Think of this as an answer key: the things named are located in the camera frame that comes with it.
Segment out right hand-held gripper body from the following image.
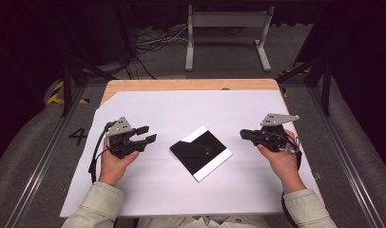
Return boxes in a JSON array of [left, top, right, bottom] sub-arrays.
[[257, 113, 300, 154]]

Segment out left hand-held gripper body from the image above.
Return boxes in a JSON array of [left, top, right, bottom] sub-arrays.
[[105, 116, 148, 160]]

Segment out person's right hand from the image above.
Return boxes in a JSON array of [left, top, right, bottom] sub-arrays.
[[257, 128, 307, 195]]

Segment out person's left hand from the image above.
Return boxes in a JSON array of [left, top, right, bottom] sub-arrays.
[[99, 139, 140, 188]]

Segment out yellow and black floor tape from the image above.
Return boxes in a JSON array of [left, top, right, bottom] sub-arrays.
[[47, 80, 89, 105], [279, 67, 310, 99]]

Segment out white paper sheet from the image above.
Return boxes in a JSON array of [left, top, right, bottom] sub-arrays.
[[59, 89, 324, 219]]

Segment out wooden table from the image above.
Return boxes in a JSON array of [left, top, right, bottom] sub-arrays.
[[100, 78, 289, 107]]

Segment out black metal stand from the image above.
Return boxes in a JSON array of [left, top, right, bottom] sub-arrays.
[[276, 47, 334, 117], [58, 6, 119, 117]]

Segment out person's beige jacket torso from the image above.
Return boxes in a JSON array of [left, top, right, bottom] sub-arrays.
[[136, 215, 272, 228]]

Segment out white metal stand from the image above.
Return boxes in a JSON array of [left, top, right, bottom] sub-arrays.
[[184, 4, 276, 72]]

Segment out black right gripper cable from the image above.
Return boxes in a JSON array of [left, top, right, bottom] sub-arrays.
[[280, 132, 304, 228]]

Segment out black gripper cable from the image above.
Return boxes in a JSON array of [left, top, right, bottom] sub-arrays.
[[280, 132, 304, 228], [87, 121, 117, 184]]

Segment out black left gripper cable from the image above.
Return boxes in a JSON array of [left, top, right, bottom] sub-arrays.
[[87, 121, 117, 184]]

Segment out aluminium floor rail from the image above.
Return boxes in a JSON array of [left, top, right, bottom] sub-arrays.
[[4, 85, 87, 228], [308, 86, 386, 228]]

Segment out bundle of floor cables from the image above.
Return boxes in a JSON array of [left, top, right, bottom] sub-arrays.
[[124, 25, 189, 80]]

